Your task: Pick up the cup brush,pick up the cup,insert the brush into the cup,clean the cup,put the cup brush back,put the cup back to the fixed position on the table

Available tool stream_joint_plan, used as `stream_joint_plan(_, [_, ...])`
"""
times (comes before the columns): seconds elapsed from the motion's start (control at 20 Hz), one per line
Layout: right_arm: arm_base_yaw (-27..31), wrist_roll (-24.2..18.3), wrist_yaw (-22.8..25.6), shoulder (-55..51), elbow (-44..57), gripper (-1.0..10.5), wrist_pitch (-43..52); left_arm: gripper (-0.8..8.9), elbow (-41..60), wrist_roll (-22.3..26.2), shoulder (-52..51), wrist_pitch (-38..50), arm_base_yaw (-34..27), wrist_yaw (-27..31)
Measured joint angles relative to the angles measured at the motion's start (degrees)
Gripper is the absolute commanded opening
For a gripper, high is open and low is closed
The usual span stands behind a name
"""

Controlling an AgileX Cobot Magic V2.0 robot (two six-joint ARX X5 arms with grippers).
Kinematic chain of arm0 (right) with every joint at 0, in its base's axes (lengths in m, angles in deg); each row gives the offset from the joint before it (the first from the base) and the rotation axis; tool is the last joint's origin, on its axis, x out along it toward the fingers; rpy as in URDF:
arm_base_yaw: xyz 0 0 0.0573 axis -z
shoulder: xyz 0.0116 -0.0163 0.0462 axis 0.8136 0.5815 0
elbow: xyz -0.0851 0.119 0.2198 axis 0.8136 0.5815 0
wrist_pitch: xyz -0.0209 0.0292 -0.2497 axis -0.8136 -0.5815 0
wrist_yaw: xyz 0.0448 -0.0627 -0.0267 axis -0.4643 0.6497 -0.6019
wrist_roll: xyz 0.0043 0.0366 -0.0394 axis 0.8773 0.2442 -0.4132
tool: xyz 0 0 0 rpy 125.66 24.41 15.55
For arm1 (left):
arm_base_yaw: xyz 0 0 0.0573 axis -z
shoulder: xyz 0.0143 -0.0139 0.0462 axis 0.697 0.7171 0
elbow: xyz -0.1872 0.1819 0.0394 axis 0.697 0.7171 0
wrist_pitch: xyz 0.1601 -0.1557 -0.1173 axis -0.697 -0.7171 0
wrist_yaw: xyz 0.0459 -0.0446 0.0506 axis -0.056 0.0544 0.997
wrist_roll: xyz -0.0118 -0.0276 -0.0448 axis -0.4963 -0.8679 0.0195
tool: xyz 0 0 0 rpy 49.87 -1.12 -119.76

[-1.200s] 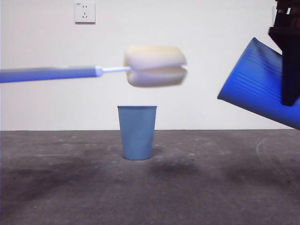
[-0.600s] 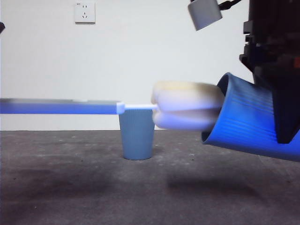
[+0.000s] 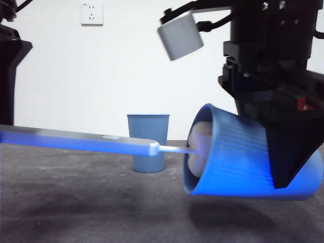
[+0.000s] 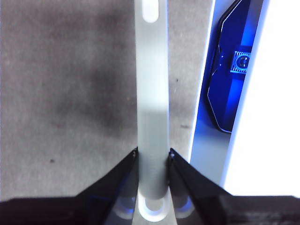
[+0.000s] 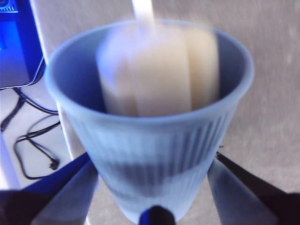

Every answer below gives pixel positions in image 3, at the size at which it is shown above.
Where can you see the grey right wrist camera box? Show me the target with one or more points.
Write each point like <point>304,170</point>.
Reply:
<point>180,38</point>

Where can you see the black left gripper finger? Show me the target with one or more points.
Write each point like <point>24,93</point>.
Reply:
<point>8,76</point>

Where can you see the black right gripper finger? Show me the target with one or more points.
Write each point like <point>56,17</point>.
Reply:
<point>283,146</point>

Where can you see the white wall socket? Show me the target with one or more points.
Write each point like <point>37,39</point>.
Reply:
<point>92,14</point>

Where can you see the blue ribbed plastic cup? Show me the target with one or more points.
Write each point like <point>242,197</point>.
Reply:
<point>235,162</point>
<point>148,125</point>

